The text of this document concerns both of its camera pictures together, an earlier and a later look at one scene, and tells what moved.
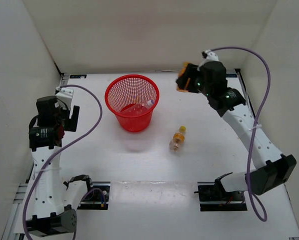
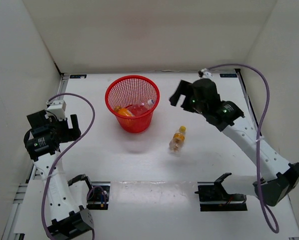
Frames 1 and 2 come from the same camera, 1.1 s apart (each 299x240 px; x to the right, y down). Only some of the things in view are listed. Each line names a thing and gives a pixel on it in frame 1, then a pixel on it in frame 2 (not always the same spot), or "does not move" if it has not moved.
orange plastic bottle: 184,67 to 124,112
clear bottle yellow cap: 177,139 does not move
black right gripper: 191,71 to 184,88
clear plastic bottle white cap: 137,108 does not move
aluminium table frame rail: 24,190 does not move
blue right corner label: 231,75 does not move
